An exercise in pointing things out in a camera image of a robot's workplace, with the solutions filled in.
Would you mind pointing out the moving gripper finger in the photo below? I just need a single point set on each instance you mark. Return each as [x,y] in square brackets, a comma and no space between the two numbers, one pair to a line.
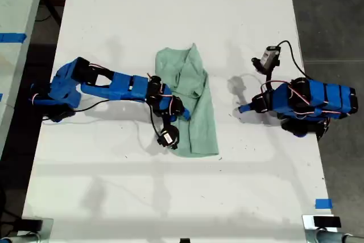
[258,101]
[185,110]

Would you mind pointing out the pale green T-shirt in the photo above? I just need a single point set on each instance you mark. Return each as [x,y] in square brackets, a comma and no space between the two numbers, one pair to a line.
[199,117]

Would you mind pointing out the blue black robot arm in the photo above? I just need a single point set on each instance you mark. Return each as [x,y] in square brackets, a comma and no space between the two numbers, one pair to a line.
[327,98]
[122,88]

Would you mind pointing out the short blue tape strip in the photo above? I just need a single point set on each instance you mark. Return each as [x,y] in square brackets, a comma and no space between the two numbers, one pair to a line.
[323,203]

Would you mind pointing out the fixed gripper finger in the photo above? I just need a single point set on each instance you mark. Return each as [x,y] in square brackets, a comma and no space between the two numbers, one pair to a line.
[247,110]
[186,116]

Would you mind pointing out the small black box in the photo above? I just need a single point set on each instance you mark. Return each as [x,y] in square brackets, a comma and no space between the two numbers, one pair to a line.
[327,222]
[31,224]

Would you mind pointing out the black camera box white label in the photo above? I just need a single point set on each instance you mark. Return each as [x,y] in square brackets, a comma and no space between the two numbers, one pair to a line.
[268,58]
[168,138]

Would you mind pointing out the pale side table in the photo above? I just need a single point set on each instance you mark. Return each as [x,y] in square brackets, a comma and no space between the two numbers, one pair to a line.
[15,1]

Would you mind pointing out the long blue tape strip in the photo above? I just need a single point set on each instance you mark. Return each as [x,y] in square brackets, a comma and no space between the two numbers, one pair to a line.
[12,37]

